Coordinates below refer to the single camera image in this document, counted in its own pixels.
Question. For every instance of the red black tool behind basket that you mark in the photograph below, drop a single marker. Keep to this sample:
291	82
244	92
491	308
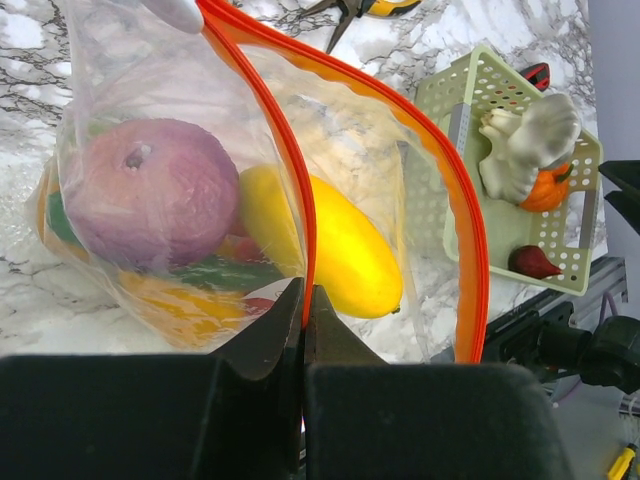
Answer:
538	75

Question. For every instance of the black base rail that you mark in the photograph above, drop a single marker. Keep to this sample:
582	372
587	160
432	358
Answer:
514	336

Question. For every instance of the yellow handled screwdriver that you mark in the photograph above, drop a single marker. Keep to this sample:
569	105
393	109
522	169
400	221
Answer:
622	466

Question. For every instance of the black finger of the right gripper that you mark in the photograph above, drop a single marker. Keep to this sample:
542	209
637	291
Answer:
625	175

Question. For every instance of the yellow black needle-nose pliers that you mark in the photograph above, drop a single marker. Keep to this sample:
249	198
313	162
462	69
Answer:
351	9

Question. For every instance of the green perforated plastic basket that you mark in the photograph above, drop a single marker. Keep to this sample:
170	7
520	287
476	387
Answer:
457	99

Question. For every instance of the yellow toy bell pepper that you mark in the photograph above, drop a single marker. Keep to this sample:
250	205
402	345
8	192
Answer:
186	316

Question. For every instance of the white toy garlic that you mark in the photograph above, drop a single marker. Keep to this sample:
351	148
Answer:
524	145

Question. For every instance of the green toy chili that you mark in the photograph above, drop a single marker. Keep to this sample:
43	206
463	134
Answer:
214	272

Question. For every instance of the purple toy onion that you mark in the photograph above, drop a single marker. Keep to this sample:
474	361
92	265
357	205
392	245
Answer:
151	194

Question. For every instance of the yellow toy mango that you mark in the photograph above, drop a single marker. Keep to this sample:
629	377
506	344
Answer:
354	263

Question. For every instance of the orange yellow toy fruit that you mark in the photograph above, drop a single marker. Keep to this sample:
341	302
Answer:
52	225

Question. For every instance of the clear zip bag orange zipper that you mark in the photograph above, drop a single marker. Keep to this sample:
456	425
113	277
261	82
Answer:
271	100

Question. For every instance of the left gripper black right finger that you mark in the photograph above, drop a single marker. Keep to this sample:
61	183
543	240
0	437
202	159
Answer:
367	419

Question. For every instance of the dark red toy fruit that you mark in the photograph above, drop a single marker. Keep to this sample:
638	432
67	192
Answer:
531	261

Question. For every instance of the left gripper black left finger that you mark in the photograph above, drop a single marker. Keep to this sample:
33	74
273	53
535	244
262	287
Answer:
234	413

